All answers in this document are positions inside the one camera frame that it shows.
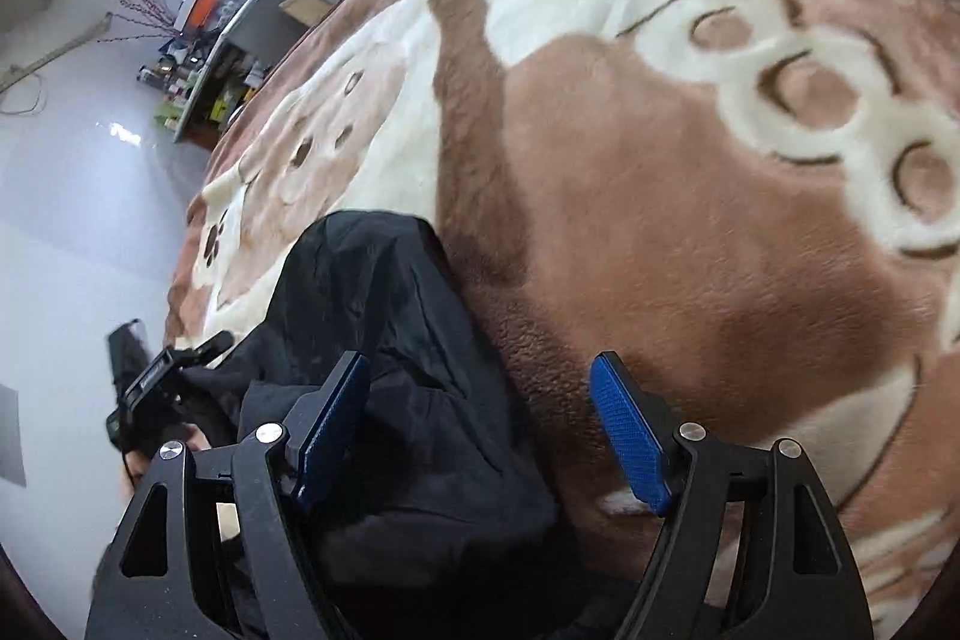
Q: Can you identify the dried branch bouquet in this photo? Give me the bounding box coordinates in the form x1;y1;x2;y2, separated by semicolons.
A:
96;0;178;44

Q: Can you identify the person's left hand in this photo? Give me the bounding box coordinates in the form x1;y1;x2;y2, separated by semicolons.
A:
121;422;212;502

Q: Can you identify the cluttered grey shelf unit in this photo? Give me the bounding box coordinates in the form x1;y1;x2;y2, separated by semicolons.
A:
137;0;332;149

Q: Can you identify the brown cream plush blanket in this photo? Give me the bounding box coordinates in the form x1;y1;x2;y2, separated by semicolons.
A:
166;0;958;638

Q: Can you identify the black puffer jacket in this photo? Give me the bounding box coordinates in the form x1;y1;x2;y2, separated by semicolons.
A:
190;211;635;638

